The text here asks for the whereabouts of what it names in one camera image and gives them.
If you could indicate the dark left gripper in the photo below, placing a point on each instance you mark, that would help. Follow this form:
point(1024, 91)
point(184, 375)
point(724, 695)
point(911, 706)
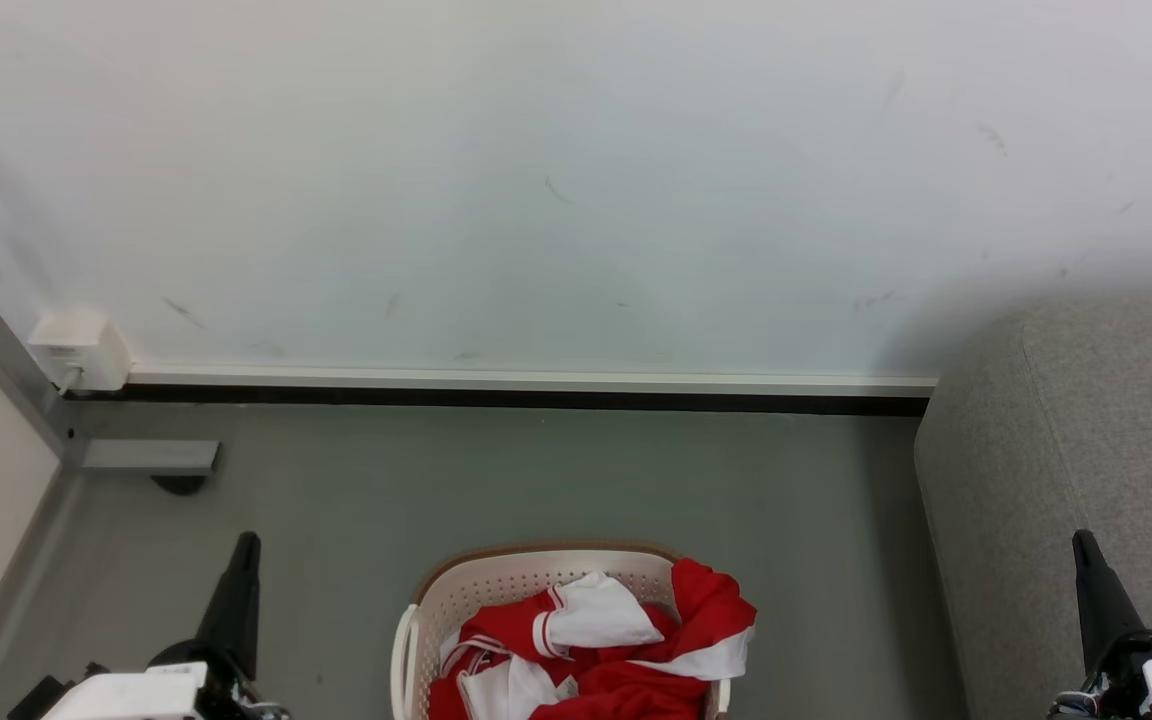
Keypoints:
point(211, 675)

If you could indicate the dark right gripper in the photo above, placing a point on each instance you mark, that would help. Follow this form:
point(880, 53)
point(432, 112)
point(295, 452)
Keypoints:
point(1121, 670)

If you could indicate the red and white jacket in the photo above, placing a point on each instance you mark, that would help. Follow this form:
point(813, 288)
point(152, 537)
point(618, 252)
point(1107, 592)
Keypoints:
point(626, 660)

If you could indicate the white perforated laundry basket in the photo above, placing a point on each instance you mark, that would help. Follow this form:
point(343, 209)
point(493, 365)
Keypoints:
point(496, 585)

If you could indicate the black round levelling foot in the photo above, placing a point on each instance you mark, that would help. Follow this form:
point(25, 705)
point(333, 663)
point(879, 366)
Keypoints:
point(179, 484)

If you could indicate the grey fabric sofa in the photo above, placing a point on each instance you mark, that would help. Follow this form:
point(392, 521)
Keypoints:
point(1056, 450)

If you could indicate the grey metal foot bar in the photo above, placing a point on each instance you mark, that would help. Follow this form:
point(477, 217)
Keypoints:
point(151, 456)

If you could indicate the white and black baseboard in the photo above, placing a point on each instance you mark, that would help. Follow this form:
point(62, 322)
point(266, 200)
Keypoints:
point(536, 390)

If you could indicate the white left camera bracket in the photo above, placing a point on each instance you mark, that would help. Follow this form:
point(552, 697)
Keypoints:
point(126, 695)

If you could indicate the dark left wrist camera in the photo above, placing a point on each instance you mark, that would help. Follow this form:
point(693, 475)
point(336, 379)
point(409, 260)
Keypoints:
point(34, 700)

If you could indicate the white wall socket box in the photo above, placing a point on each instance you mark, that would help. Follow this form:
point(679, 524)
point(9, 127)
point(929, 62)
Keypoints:
point(81, 350)

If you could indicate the grey metal frame post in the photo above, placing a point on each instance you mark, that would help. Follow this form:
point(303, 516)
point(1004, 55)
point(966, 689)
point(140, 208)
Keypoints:
point(1, 350)

